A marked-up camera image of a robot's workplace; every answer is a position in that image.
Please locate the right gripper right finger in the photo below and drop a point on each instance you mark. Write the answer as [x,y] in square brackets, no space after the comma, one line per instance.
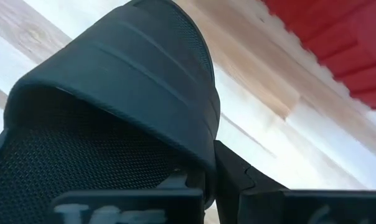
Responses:
[269,205]

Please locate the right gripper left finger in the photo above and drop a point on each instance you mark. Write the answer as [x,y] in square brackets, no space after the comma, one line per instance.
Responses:
[129,205]

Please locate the black slide sandal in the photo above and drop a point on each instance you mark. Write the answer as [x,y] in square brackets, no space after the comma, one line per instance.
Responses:
[113,93]

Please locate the red plastic bin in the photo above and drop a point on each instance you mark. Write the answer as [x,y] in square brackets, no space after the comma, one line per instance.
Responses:
[346,37]

